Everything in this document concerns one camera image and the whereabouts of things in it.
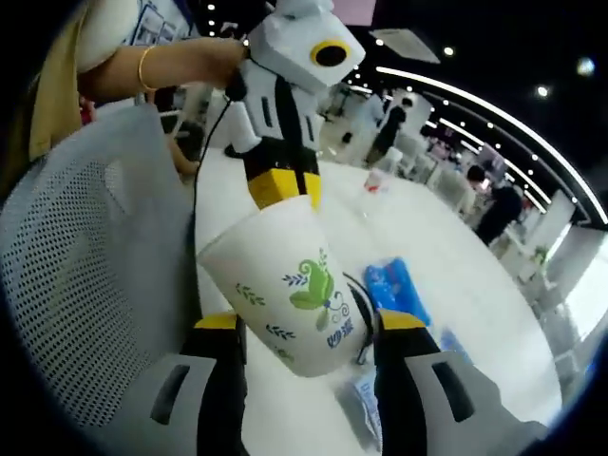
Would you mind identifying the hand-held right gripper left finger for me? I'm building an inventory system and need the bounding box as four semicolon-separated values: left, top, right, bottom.
111;311;248;456

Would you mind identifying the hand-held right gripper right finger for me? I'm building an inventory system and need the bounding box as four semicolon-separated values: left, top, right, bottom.
372;308;552;456

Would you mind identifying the clear plastic bag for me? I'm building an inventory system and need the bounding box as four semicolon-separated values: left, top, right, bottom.
358;168;393;222

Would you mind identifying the blue tissue packet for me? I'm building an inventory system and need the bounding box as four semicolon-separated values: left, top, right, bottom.
363;257;433;328

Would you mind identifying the white paper cup green print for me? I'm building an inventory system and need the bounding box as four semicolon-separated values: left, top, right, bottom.
196;196;367;380

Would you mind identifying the person's left hand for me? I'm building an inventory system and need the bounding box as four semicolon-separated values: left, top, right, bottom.
189;37;251;91

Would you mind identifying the ceiling air conditioner unit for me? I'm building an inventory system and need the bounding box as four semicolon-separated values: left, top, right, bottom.
370;28;441;63

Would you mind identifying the white table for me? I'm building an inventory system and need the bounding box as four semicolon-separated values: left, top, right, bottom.
194;151;564;456

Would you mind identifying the grey mesh office chair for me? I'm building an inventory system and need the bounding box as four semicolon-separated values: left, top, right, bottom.
0;102;210;447

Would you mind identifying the person's white sleeve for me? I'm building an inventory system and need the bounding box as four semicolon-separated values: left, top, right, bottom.
75;0;143;72

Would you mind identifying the curved ceiling light strip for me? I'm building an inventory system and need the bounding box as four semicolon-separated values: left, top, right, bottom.
374;65;608;224

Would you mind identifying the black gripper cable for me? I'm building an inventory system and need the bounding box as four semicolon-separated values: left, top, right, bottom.
189;75;248;248

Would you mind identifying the gold bracelet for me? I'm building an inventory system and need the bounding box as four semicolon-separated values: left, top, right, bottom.
137;45;158;92

